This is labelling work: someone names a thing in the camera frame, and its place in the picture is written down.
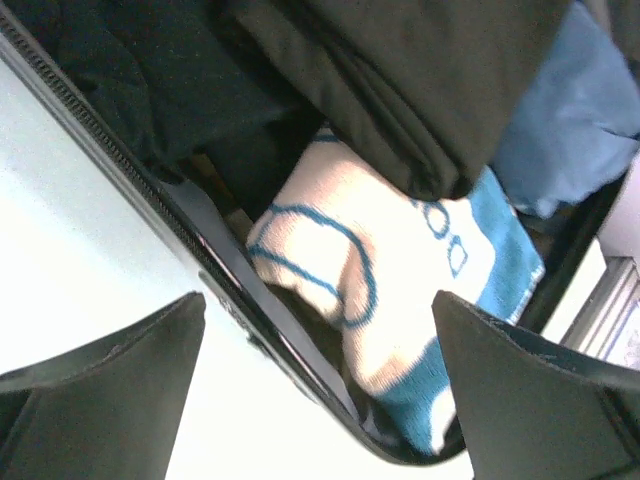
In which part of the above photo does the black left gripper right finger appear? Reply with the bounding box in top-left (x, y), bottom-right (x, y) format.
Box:
top-left (432, 291), bottom-right (639, 480)

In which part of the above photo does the blue cloth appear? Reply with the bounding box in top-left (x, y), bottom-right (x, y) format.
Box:
top-left (492, 1), bottom-right (639, 218)

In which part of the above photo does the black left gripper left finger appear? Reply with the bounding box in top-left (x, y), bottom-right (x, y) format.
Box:
top-left (1, 292), bottom-right (206, 480)

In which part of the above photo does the cream and teal towel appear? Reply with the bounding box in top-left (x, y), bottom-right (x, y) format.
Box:
top-left (247, 128), bottom-right (544, 455)

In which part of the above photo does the black garment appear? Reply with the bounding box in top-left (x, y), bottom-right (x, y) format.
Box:
top-left (9, 1), bottom-right (322, 219)
top-left (230, 1), bottom-right (569, 201)

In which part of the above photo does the space astronaut print suitcase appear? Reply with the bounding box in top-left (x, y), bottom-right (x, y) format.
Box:
top-left (1, 1), bottom-right (639, 479)

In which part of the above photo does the aluminium frame post right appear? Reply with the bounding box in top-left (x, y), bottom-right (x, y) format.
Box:
top-left (561, 257), bottom-right (639, 370)

